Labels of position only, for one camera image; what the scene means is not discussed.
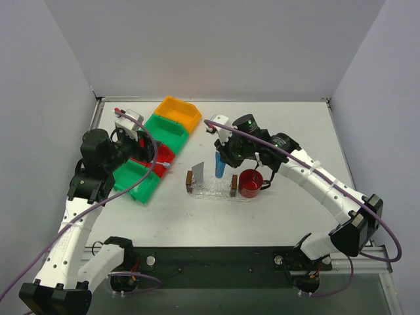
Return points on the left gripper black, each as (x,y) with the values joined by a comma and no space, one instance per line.
(144,149)

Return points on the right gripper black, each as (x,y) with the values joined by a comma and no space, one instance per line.
(228,157)

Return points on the blue toothpaste box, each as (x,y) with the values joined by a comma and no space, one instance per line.
(219,166)

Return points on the red cup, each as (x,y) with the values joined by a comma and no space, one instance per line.
(251,182)

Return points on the clear glass tray wooden handles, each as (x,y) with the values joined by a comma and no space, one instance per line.
(212,188)

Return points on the white toothpaste tube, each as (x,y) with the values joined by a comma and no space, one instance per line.
(198,173)

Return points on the white toothbrush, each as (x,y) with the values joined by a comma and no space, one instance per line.
(166,165)

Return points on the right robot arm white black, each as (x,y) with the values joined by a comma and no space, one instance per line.
(354,212)

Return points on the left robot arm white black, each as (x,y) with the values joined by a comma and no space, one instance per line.
(62,286)

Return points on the yellow plastic bin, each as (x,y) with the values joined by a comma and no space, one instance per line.
(179,111)

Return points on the red plastic bin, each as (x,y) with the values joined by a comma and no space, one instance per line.
(164,153)

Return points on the green plastic bin upper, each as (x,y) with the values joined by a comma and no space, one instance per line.
(169,132)

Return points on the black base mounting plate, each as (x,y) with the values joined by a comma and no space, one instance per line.
(266,267)

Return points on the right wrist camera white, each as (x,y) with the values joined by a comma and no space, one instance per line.
(218,122)

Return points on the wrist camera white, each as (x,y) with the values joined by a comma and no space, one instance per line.
(128,121)
(218,122)

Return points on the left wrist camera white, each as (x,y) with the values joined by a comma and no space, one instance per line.
(128,121)

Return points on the aluminium frame rail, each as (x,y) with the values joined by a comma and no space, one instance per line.
(339,264)

